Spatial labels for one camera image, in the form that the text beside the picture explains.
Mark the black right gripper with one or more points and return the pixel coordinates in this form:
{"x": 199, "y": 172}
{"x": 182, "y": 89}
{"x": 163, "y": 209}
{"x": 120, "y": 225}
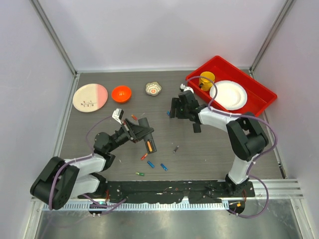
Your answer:
{"x": 176, "y": 103}

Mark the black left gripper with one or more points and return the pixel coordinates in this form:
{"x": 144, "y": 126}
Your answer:
{"x": 135, "y": 132}

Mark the black remote control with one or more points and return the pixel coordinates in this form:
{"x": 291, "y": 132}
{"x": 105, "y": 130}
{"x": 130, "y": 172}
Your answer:
{"x": 150, "y": 138}

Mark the black remote battery cover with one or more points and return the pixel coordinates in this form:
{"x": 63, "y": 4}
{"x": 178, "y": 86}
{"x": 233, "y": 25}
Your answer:
{"x": 196, "y": 128}

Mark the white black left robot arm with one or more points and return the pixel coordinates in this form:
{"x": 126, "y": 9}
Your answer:
{"x": 63, "y": 179}

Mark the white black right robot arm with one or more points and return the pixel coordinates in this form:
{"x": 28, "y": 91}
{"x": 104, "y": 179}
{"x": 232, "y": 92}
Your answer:
{"x": 246, "y": 136}

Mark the yellow mug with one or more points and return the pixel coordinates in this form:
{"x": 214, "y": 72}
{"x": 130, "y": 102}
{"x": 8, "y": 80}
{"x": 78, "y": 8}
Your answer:
{"x": 206, "y": 80}

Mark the small patterned ceramic bowl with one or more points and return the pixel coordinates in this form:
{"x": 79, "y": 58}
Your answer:
{"x": 153, "y": 88}

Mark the orange plastic bowl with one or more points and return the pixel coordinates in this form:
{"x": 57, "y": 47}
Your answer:
{"x": 121, "y": 94}

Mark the white paper plate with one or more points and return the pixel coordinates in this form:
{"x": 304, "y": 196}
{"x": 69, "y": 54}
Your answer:
{"x": 228, "y": 94}

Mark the pink cream floral plate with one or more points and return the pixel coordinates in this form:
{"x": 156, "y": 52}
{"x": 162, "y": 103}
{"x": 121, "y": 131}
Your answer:
{"x": 90, "y": 98}

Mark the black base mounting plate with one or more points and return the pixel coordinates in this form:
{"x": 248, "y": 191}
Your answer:
{"x": 169, "y": 192}

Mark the red plastic bin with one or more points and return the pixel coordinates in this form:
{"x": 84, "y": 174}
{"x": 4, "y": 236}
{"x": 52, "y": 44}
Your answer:
{"x": 259, "y": 97}

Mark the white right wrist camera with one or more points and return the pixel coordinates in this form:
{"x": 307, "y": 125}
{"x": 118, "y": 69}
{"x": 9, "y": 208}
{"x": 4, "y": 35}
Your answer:
{"x": 183, "y": 88}

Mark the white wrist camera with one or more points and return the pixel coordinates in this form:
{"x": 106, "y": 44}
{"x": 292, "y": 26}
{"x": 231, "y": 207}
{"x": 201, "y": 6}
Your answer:
{"x": 117, "y": 115}
{"x": 183, "y": 88}

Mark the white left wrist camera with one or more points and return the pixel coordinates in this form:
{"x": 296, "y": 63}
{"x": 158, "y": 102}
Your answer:
{"x": 117, "y": 115}

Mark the white slotted cable duct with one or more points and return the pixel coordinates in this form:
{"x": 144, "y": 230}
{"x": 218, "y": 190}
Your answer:
{"x": 182, "y": 206}

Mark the aluminium front frame rail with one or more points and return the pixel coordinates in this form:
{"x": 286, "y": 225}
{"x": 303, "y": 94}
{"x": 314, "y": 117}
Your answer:
{"x": 277, "y": 189}

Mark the aluminium right frame post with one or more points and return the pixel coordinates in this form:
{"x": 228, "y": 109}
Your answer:
{"x": 279, "y": 20}

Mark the aluminium frame post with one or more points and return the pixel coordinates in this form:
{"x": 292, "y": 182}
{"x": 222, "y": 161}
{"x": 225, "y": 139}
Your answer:
{"x": 53, "y": 35}
{"x": 279, "y": 20}

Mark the aluminium left frame post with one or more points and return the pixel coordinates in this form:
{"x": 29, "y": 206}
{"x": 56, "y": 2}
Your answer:
{"x": 53, "y": 35}

